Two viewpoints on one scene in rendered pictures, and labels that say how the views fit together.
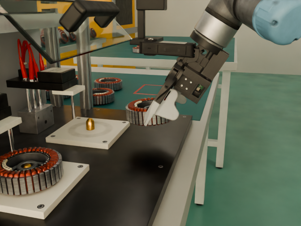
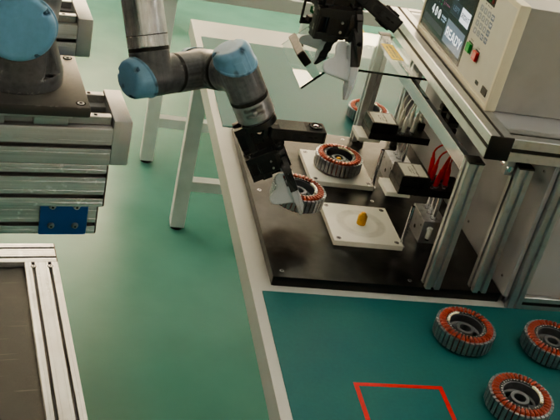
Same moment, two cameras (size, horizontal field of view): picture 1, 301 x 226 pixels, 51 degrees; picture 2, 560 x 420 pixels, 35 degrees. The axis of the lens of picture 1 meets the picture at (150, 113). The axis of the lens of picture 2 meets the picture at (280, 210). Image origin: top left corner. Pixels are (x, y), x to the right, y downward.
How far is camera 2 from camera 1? 229 cm
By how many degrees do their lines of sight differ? 124
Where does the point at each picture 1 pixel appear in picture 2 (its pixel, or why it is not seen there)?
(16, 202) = not seen: hidden behind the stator
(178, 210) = (228, 174)
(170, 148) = (264, 211)
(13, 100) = (483, 232)
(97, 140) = (334, 206)
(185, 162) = (244, 214)
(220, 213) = not seen: outside the picture
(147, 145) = (288, 213)
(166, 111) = not seen: hidden behind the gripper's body
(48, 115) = (417, 224)
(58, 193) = (305, 158)
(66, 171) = (319, 173)
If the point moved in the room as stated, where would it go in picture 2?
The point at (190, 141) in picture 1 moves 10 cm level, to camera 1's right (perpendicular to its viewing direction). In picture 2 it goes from (253, 244) to (207, 247)
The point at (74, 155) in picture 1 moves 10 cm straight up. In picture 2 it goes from (338, 197) to (349, 158)
